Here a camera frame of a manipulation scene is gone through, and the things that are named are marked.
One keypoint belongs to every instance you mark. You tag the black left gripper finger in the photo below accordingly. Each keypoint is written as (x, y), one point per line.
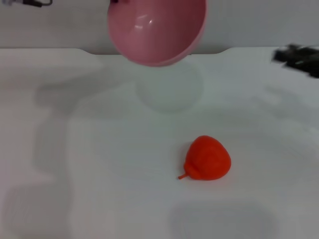
(119, 1)

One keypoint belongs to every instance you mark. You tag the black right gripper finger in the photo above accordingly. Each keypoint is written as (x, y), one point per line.
(306, 68)
(294, 53)

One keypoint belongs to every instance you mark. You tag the pink plastic bowl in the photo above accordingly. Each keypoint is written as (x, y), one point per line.
(159, 32)

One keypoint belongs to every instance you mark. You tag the orange toy fruit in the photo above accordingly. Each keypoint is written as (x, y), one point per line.
(209, 159)

